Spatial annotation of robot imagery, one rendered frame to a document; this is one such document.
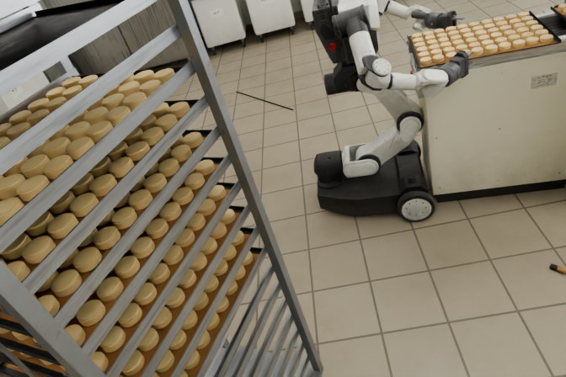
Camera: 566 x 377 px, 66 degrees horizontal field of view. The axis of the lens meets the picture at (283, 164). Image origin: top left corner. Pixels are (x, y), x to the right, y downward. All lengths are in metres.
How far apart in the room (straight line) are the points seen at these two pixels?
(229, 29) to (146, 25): 0.99
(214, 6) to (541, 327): 4.71
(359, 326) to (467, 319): 0.48
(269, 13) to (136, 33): 1.60
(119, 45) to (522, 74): 4.58
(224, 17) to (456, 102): 3.87
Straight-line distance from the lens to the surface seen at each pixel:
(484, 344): 2.16
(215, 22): 5.71
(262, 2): 5.60
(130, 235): 0.92
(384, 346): 2.15
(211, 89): 1.07
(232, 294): 1.34
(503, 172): 2.64
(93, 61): 5.99
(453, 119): 2.37
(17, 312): 0.77
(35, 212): 0.78
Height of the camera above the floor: 1.84
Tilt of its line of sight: 34 degrees down
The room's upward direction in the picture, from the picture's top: 17 degrees counter-clockwise
